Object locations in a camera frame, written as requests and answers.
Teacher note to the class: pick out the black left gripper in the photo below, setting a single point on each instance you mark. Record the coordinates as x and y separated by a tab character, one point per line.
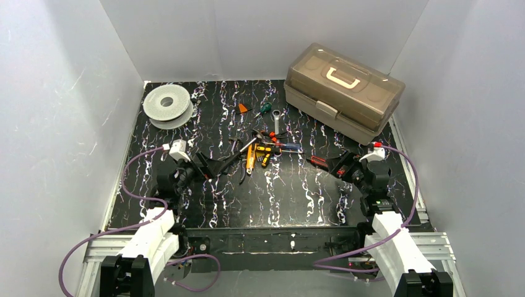
201	164

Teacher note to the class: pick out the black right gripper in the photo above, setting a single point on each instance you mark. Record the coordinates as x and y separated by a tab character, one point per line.
342	166

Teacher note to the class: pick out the beige translucent plastic toolbox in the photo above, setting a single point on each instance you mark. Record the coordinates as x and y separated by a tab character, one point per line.
342	93

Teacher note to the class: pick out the red and black utility knife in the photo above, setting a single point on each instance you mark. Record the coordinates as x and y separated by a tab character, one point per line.
317	161

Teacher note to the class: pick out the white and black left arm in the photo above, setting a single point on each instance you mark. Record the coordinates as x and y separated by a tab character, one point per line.
136	268

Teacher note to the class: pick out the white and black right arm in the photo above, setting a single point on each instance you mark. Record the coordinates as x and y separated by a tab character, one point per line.
384	236

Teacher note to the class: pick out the yellow black bit holder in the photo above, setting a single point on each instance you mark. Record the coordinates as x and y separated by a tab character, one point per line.
267	151

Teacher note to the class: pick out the silver combination wrench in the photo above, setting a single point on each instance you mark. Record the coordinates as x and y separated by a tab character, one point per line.
276	115

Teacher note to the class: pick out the white filament spool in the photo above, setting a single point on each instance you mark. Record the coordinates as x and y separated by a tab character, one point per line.
168	106

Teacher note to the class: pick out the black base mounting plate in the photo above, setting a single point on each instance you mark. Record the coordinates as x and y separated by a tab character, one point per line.
266	249

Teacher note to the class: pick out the black handled cutters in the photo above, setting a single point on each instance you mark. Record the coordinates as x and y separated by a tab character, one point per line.
236	155

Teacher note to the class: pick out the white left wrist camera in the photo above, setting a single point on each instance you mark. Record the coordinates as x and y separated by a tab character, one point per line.
178	150

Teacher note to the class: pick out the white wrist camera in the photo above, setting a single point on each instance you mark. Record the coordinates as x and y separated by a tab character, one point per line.
178	150
375	152

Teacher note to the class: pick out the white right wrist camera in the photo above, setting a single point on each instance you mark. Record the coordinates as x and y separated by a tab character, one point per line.
375	152

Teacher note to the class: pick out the blue handled screwdriver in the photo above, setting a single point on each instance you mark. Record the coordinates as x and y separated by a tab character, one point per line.
279	147

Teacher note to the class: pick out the green handled screwdriver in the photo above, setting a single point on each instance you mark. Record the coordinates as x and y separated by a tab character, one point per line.
265	108

